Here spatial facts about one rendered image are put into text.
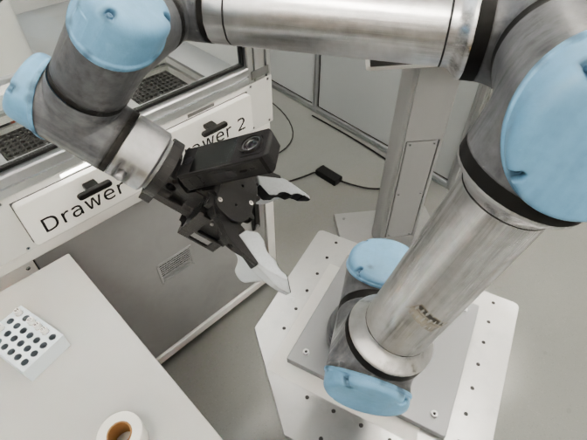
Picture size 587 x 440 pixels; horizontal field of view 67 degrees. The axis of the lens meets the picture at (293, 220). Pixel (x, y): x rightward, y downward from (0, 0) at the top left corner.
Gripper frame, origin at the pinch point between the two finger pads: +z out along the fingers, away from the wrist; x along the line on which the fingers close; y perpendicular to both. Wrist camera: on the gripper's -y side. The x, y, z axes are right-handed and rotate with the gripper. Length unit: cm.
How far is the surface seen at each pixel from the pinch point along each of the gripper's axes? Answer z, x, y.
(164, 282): 8, -27, 84
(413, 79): 37, -91, 14
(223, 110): -8, -53, 37
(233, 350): 48, -26, 107
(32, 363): -17, 13, 51
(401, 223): 84, -85, 60
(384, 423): 32.7, 11.5, 15.7
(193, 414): 7.8, 15.6, 35.5
